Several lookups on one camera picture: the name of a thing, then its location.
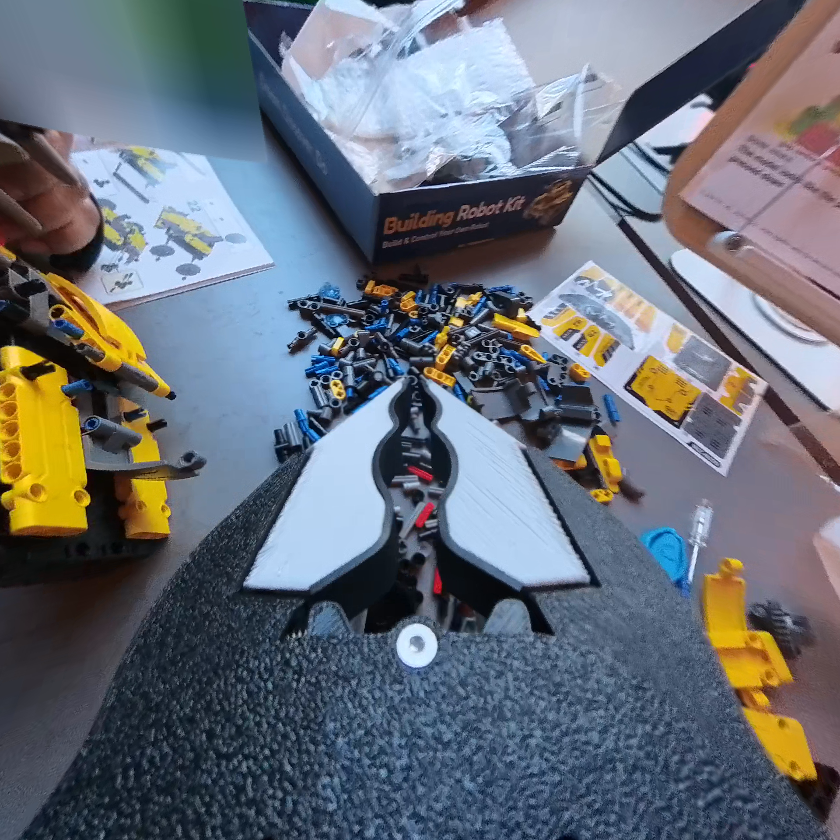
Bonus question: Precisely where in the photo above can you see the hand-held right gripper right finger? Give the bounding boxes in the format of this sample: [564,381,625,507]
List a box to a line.
[420,379,599,616]

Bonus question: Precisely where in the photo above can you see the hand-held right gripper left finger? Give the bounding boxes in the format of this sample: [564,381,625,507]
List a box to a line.
[243,377,404,614]

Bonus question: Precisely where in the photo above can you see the yellow toy brick vehicle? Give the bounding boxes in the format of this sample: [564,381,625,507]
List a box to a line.
[0,246,207,585]

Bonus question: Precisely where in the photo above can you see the grey desk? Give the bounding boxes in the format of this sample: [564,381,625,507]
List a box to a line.
[0,0,840,840]

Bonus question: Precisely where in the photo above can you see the blue brick separator tool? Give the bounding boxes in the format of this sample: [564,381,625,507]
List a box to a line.
[640,525,690,595]

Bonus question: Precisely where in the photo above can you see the white instruction booklet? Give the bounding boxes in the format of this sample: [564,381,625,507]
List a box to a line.
[69,147,275,311]

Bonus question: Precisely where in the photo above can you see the yellow and grey sticker sheet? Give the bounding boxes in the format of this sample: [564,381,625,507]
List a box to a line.
[528,262,769,476]

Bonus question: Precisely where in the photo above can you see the pile of small brick parts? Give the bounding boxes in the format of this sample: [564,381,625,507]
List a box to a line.
[274,266,647,618]

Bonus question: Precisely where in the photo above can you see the yellow brick assembly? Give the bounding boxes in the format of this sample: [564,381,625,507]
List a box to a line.
[701,558,818,782]

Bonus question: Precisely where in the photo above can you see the white flat pad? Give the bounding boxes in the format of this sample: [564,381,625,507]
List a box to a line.
[669,249,840,411]

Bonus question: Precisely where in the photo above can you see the dark blue cardboard kit box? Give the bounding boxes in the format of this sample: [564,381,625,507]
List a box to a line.
[244,0,808,266]

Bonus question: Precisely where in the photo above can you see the wooden board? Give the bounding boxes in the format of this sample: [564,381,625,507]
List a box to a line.
[663,0,840,345]

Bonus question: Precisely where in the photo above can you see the clear plastic bags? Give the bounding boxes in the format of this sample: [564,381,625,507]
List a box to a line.
[282,0,624,194]

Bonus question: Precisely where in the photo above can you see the clear handled small screwdriver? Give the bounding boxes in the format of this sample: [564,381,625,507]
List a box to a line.
[682,499,715,592]

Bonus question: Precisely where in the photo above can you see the black cable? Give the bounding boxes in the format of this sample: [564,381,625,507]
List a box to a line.
[587,141,664,221]

